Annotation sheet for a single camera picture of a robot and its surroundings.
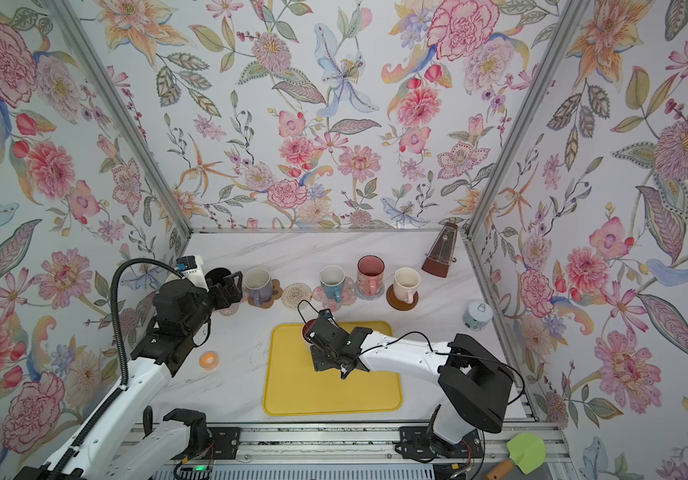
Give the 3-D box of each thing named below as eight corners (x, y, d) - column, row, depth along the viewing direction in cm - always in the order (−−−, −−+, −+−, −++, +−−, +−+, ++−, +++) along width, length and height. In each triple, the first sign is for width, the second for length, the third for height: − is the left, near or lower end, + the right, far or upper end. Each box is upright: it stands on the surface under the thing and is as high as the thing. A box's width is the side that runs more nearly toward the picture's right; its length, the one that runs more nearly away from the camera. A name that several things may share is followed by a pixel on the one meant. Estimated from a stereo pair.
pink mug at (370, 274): (357, 307, 101) (359, 286, 92) (356, 277, 110) (358, 254, 100) (382, 307, 101) (386, 286, 92) (379, 277, 110) (383, 254, 100)
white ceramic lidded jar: (465, 332, 96) (471, 322, 91) (459, 312, 101) (465, 301, 96) (488, 332, 96) (496, 322, 91) (481, 312, 101) (489, 301, 96)
